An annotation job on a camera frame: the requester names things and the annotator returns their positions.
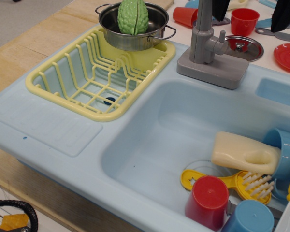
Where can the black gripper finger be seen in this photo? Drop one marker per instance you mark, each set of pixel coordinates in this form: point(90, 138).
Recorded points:
point(219, 8)
point(281, 16)

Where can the grey faucet lever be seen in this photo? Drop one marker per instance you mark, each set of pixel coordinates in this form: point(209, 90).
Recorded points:
point(222, 36)

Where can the red upright cup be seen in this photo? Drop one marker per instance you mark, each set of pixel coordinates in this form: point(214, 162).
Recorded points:
point(243, 21)

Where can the grey toy knife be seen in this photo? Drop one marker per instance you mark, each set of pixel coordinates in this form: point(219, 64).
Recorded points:
point(278, 35)

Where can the red cup lying down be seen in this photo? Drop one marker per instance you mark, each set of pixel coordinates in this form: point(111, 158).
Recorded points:
point(185, 16)

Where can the red plate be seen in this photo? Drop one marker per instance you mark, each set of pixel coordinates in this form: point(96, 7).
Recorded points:
point(282, 56)

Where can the steel pot lid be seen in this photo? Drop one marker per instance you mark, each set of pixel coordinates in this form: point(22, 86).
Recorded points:
point(244, 47)

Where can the grey toy faucet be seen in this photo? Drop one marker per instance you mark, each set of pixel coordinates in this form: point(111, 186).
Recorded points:
point(205, 59)

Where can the green toy vegetable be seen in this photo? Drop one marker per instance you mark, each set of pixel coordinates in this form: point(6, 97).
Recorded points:
point(133, 17)

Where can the small steel pot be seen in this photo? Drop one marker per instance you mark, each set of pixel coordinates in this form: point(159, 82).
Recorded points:
point(157, 31)

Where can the blue cup in sink right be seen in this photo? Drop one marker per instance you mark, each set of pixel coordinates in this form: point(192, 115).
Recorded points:
point(280, 139)

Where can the blue cup in sink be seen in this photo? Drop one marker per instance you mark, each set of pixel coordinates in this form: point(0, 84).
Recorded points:
point(249, 216)
point(280, 139)

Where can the yellow dish drying rack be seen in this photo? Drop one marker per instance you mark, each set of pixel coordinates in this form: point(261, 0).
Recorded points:
point(96, 80)

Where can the yellow dish brush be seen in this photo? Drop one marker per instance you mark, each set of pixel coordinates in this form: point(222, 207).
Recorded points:
point(248, 186)

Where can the light blue toy sink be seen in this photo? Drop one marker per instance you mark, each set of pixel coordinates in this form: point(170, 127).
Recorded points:
point(131, 166)

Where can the red cup in sink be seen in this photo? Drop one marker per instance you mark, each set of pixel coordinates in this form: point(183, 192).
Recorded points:
point(207, 202)

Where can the blue cup in sink front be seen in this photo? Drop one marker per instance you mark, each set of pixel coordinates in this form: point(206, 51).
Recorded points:
point(249, 216)

